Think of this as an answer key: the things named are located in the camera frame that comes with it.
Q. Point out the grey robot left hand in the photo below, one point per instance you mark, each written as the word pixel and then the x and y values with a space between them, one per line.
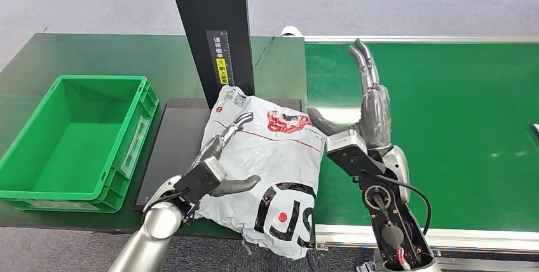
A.
pixel 214 146

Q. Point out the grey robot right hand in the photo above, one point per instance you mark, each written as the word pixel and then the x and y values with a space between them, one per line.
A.
pixel 375 114

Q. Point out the white plastic mailer package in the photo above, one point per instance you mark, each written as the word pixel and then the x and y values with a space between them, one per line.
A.
pixel 278 165

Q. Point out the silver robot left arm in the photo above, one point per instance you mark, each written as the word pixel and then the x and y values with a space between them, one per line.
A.
pixel 151 232

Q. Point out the green conveyor belt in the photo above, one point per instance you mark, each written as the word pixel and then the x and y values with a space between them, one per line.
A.
pixel 471 127

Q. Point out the black inbound scanner machine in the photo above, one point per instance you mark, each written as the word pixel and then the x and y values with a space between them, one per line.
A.
pixel 210 21

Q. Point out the white red-print mailer package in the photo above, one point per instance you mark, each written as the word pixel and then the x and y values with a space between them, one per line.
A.
pixel 536 129

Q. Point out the white round cap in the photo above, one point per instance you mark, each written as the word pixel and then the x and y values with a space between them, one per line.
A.
pixel 291 31

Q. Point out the green plastic crate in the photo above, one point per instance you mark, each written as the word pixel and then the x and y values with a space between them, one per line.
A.
pixel 71 144

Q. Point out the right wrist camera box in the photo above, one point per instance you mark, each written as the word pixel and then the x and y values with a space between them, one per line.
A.
pixel 345 140

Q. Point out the grey metal bracket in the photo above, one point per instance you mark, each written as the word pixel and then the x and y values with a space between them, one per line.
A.
pixel 366 263

